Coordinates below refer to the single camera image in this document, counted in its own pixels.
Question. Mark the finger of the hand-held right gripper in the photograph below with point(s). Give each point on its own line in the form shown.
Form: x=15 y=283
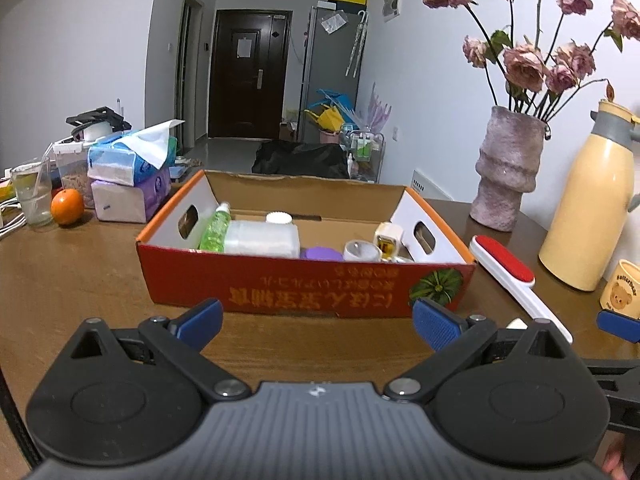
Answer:
x=612 y=368
x=620 y=325

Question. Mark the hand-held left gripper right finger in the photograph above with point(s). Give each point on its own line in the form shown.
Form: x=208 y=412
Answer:
x=437 y=325

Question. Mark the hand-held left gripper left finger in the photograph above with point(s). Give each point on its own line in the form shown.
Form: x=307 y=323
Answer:
x=200 y=322

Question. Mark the green spray bottle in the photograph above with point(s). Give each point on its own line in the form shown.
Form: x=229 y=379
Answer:
x=215 y=232

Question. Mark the white charger plug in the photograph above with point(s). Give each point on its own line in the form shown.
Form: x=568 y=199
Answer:
x=387 y=237

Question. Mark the white rectangular packet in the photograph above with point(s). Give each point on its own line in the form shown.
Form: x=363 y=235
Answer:
x=260 y=240

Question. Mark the white tape roll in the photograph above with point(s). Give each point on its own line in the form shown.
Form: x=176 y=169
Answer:
x=361 y=251

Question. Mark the red cardboard box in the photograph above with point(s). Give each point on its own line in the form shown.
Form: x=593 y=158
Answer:
x=310 y=290

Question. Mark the small white round cap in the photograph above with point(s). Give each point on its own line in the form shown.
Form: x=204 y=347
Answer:
x=278 y=218

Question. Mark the purple bottle cap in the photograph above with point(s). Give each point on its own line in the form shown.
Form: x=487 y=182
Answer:
x=320 y=254

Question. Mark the person's right hand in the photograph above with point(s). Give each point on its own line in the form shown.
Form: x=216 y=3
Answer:
x=615 y=460

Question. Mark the cream bear mug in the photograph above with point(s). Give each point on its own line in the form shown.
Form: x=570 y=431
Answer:
x=622 y=290

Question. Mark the small white bottle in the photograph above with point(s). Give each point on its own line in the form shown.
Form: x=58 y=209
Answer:
x=517 y=323

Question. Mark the red lint brush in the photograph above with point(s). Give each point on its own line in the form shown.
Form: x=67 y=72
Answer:
x=505 y=265

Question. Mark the yellow thermos jug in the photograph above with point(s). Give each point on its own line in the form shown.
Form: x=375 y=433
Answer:
x=590 y=210

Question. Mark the purple tissue pack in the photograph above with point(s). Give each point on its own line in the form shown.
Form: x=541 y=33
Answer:
x=125 y=202

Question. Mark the pink textured vase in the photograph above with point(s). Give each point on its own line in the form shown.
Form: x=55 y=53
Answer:
x=505 y=170

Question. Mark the orange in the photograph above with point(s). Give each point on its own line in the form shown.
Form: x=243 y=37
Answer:
x=67 y=207

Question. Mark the blue tissue pack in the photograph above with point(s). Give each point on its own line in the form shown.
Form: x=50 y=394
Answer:
x=120 y=162

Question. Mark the black bag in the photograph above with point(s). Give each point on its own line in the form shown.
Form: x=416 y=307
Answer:
x=300 y=160

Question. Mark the clear plastic food container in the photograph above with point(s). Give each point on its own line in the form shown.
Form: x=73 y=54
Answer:
x=72 y=175

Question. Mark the clear glass cup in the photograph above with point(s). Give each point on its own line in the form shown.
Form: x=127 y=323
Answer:
x=32 y=205

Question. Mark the white round jar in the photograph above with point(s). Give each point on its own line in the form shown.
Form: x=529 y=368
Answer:
x=97 y=131

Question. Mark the pink bucket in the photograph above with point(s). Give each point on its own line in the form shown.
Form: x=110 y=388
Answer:
x=329 y=137

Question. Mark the clear drinking straw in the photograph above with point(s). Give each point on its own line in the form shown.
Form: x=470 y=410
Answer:
x=41 y=170

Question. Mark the black folding stand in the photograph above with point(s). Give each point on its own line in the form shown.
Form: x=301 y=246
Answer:
x=100 y=117

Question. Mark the dark brown door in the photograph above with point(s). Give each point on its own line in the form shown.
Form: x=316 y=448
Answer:
x=225 y=95

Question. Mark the grey interior door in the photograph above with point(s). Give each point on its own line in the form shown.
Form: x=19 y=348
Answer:
x=189 y=70

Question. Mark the dried pink roses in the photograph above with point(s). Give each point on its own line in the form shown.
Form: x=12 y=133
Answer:
x=525 y=65

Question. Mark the white paper notice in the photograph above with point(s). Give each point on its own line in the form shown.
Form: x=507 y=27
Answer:
x=243 y=48

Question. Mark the grey fridge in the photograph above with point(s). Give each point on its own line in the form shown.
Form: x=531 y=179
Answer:
x=325 y=65

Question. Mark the white folded umbrella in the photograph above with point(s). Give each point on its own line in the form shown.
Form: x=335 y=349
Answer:
x=357 y=45

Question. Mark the clear plastic bag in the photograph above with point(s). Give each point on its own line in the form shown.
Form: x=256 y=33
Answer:
x=333 y=21

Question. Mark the black flat box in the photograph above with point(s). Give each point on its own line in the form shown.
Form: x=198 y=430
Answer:
x=340 y=5

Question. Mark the white wall heater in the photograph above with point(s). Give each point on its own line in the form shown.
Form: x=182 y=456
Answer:
x=430 y=185

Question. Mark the purple wall decoration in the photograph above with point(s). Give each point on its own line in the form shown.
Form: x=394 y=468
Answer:
x=377 y=110

